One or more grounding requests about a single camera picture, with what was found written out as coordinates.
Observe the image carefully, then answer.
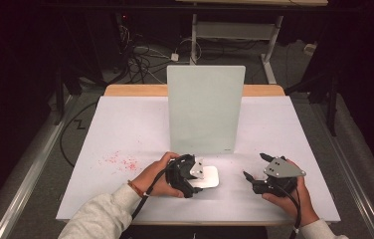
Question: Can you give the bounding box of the black metal stand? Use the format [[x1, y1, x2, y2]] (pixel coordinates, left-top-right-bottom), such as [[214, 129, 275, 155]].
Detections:
[[53, 64, 84, 126], [285, 71, 341, 137]]

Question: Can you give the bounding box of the brown bead bracelet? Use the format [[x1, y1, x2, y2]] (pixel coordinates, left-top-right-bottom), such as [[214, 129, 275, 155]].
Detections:
[[126, 179, 147, 199]]

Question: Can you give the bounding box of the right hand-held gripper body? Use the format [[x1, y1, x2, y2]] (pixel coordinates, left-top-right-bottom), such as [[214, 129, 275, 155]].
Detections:
[[252, 155, 307, 198]]

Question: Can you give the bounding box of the white table cover sheet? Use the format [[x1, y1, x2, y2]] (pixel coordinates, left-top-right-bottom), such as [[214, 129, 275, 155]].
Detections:
[[56, 95, 341, 223]]

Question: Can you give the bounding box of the wooden table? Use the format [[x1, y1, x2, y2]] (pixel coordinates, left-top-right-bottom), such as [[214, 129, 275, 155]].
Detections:
[[93, 84, 295, 227]]

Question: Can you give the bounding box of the person's left hand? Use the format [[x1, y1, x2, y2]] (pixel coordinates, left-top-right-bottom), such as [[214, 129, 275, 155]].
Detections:
[[130, 151, 185, 199]]

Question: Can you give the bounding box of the small standing whiteboard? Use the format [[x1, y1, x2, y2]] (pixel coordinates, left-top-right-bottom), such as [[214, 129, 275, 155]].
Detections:
[[166, 65, 247, 155]]

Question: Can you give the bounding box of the white whiteboard eraser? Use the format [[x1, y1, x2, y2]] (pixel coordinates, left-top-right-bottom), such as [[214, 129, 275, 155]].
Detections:
[[188, 164, 220, 191]]

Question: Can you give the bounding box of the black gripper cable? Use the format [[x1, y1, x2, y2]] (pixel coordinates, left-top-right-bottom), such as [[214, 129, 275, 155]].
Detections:
[[129, 153, 193, 221], [274, 183, 302, 239]]

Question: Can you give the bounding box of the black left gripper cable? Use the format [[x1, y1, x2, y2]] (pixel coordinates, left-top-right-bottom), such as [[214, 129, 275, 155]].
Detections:
[[129, 153, 193, 221]]

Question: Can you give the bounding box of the small white box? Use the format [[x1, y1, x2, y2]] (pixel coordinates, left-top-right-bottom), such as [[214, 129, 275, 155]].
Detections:
[[303, 43, 318, 56]]

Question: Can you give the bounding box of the black floor cable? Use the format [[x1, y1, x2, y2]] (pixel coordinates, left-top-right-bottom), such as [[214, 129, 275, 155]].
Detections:
[[59, 101, 98, 168]]

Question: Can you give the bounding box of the white metal desk frame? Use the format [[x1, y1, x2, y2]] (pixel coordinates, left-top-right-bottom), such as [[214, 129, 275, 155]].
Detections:
[[189, 13, 283, 85]]

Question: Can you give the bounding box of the aluminium floor rail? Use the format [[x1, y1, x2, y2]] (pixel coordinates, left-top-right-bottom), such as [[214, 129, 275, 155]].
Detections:
[[0, 95, 79, 239], [308, 99, 374, 239]]

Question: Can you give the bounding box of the person's right hand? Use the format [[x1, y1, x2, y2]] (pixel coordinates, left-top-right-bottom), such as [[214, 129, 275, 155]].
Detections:
[[262, 158, 320, 229]]

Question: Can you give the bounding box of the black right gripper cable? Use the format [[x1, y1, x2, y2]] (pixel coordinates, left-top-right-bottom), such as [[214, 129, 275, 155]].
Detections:
[[274, 183, 302, 239]]

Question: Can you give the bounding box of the tangle of floor cables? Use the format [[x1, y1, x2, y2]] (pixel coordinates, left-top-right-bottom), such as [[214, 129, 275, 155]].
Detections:
[[116, 24, 176, 85]]

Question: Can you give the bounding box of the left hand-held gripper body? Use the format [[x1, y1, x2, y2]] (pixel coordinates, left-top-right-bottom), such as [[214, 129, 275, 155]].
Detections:
[[164, 153, 206, 199]]

